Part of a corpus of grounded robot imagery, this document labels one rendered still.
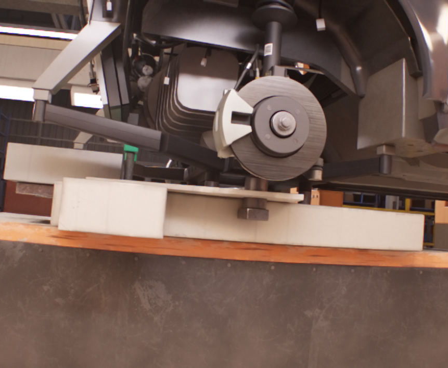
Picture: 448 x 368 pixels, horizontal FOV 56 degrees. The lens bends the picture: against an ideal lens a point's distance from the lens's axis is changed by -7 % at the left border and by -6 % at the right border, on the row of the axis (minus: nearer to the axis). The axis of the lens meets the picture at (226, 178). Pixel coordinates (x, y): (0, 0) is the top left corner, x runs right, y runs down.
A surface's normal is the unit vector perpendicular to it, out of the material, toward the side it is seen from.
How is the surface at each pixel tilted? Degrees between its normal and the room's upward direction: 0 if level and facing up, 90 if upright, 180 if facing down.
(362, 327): 90
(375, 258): 90
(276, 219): 90
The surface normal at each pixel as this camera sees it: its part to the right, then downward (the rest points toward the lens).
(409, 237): 0.22, -0.07
